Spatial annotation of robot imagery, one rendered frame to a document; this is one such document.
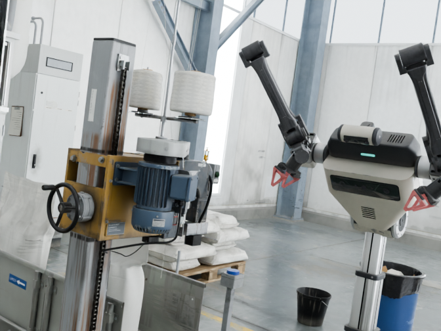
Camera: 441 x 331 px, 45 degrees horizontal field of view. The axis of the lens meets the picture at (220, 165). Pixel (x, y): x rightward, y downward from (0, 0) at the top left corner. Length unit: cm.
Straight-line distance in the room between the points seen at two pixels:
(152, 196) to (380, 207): 96
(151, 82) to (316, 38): 897
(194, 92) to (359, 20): 917
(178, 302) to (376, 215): 108
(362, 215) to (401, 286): 177
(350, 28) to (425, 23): 142
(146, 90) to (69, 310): 90
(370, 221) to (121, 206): 107
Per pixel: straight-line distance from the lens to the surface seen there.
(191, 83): 199
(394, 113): 1038
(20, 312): 288
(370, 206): 234
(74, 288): 213
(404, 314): 422
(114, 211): 202
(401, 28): 1068
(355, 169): 226
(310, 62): 1098
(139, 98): 218
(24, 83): 603
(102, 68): 203
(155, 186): 189
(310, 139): 236
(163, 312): 287
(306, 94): 1088
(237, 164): 959
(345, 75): 1086
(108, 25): 724
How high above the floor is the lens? 145
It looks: 3 degrees down
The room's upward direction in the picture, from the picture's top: 8 degrees clockwise
